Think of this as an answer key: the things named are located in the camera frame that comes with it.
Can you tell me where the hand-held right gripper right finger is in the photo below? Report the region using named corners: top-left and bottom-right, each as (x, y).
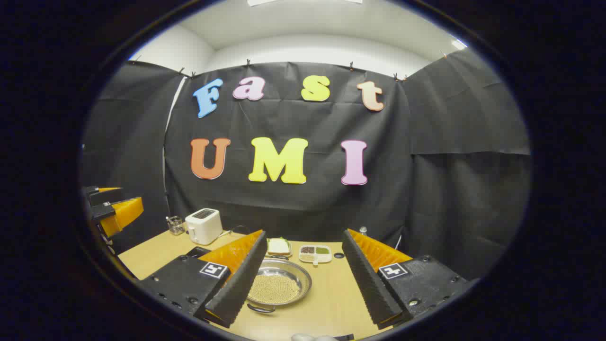
top-left (342, 229), bottom-right (469, 331)

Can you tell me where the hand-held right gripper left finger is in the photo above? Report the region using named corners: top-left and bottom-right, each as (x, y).
top-left (137, 230), bottom-right (268, 329)

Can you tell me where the stainless steel pot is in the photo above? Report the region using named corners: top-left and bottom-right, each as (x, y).
top-left (246, 258), bottom-right (312, 314)

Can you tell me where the pile of soybeans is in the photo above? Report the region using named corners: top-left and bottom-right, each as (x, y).
top-left (248, 274), bottom-right (301, 305)

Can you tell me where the small sandwich plate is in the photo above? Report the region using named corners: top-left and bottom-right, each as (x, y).
top-left (265, 239), bottom-right (293, 259)

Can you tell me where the white divided bean dish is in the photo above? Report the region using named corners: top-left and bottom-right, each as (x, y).
top-left (299, 244), bottom-right (333, 266)

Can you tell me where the white toaster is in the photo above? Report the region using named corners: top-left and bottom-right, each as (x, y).
top-left (185, 208), bottom-right (223, 245)

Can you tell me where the black backdrop cloth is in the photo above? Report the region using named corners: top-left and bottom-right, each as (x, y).
top-left (80, 47), bottom-right (532, 280)

